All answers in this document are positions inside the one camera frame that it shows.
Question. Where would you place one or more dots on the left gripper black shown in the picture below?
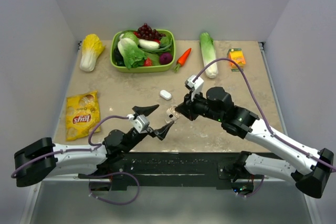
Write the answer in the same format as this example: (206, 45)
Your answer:
(159, 132)

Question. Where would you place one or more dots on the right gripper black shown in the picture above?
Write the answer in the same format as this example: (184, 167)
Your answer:
(187, 107)

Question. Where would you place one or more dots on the pink earbud charging case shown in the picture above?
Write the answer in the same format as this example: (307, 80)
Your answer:
(172, 115)

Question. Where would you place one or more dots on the white earbud charging case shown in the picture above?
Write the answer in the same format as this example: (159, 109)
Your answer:
(165, 95)

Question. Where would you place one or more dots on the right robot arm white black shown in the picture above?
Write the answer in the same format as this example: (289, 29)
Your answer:
(307, 168)

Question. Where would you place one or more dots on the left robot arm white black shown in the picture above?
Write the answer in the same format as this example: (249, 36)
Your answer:
(44, 158)

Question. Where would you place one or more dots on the orange toy carrot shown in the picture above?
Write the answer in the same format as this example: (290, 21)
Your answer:
(181, 60)

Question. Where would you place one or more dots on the purple onion in basket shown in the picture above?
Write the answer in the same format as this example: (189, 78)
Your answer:
(165, 58)

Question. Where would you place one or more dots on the red strawberry in basket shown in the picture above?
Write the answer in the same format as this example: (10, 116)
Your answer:
(148, 62)

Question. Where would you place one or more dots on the green white napa cabbage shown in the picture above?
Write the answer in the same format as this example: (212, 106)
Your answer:
(208, 54)

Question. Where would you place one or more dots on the green lettuce in basket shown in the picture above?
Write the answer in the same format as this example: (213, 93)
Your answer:
(133, 56)

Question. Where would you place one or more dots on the orange juice carton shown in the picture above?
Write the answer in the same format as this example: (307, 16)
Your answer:
(236, 55)

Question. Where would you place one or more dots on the green plastic basket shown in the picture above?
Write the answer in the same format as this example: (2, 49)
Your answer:
(154, 55)

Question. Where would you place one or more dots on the yellow lays chips bag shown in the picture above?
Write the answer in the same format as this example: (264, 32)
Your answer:
(82, 115)

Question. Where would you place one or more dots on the white radish in basket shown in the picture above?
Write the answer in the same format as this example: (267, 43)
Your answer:
(148, 44)

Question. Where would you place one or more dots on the red grape bunch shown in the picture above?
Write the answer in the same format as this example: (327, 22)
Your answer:
(148, 33)

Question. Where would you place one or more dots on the yellow napa cabbage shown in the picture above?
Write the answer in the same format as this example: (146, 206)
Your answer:
(92, 48)

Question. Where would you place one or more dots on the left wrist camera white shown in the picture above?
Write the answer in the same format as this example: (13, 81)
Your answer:
(140, 123)

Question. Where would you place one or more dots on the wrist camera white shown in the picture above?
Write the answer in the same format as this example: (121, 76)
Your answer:
(194, 85)
(140, 123)

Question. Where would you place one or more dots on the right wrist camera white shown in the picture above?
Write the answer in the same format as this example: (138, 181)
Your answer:
(194, 85)

